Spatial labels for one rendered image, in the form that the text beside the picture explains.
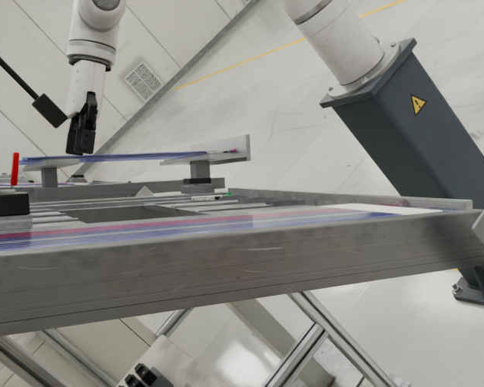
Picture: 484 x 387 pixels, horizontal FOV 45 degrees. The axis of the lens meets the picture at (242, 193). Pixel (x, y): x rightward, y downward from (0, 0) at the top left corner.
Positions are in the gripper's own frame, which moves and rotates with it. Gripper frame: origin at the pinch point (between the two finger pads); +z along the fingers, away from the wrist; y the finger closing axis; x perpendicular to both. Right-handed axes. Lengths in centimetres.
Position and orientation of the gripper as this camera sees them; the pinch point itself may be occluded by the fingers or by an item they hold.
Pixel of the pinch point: (79, 148)
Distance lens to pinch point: 108.2
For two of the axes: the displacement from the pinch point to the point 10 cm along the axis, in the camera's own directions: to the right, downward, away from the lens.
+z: -1.2, 9.9, -0.3
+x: 8.9, 1.2, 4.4
